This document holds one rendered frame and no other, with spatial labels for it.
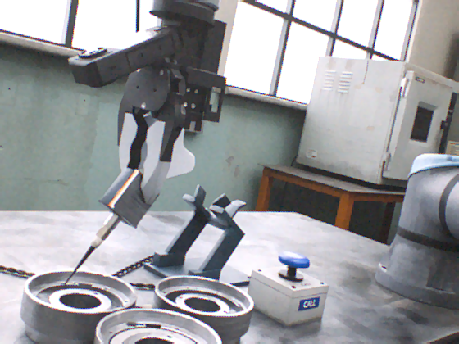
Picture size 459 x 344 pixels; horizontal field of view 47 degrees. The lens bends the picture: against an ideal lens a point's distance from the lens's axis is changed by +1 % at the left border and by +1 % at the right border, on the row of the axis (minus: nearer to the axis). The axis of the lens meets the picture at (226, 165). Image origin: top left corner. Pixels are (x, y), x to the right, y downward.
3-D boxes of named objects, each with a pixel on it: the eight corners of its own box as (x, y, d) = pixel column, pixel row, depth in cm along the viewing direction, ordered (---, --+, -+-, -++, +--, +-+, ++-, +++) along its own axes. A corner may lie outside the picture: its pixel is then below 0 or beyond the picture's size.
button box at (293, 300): (287, 328, 61) (295, 287, 61) (244, 303, 66) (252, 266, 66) (328, 318, 67) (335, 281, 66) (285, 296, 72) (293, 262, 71)
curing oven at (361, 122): (388, 194, 256) (419, 61, 249) (293, 168, 300) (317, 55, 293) (443, 196, 299) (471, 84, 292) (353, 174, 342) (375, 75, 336)
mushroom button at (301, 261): (289, 300, 63) (297, 260, 62) (265, 287, 66) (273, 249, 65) (309, 296, 66) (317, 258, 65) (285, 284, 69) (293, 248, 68)
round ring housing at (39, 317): (129, 362, 47) (137, 318, 46) (4, 350, 45) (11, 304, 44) (131, 313, 57) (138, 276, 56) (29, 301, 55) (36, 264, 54)
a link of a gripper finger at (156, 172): (197, 208, 58) (206, 124, 57) (155, 208, 53) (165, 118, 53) (179, 203, 60) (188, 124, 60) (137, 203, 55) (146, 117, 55)
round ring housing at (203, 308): (234, 314, 62) (241, 282, 61) (256, 359, 52) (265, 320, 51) (146, 305, 60) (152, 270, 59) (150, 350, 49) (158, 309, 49)
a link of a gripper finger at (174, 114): (180, 163, 53) (190, 78, 53) (169, 162, 52) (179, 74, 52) (152, 159, 57) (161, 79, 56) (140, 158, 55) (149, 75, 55)
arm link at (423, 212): (438, 228, 95) (456, 154, 94) (497, 251, 82) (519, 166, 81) (383, 219, 91) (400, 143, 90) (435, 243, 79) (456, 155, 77)
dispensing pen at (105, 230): (43, 269, 52) (143, 141, 58) (71, 287, 55) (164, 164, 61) (54, 276, 51) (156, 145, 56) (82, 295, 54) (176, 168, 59)
